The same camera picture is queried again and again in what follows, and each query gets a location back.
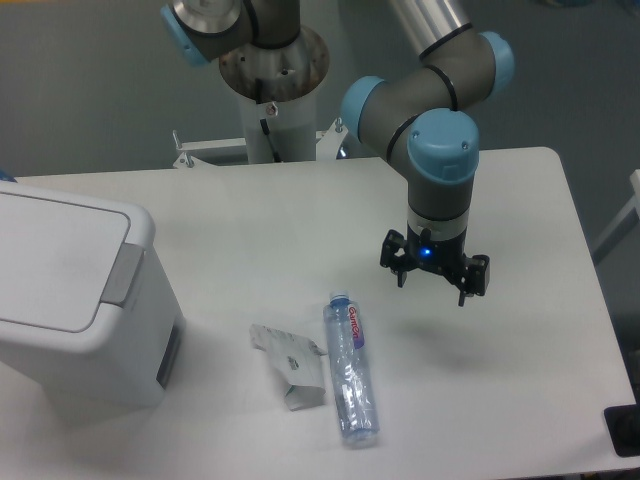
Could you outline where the clear plastic water bottle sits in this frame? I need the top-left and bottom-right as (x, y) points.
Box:
(323, 290), (380, 448)

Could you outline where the white pedestal base frame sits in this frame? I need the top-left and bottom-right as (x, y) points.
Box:
(172, 117), (349, 169)

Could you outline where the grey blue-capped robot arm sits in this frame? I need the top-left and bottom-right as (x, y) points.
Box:
(161, 1), (515, 299)

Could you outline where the white frame at right edge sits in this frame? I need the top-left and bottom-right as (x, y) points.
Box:
(591, 169), (639, 265)

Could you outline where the black device at table edge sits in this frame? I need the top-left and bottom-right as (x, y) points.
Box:
(604, 404), (639, 458)

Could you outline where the crumpled white paper carton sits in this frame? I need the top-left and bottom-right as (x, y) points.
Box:
(249, 324), (326, 411)

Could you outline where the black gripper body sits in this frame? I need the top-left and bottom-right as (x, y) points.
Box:
(399, 228), (467, 280)

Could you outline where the white trash can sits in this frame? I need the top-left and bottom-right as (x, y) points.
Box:
(1, 181), (185, 406)

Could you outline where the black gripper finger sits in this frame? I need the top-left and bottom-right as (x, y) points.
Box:
(457, 254), (490, 307)
(380, 229), (411, 288)

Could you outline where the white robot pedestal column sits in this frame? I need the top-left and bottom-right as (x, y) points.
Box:
(217, 24), (331, 164)

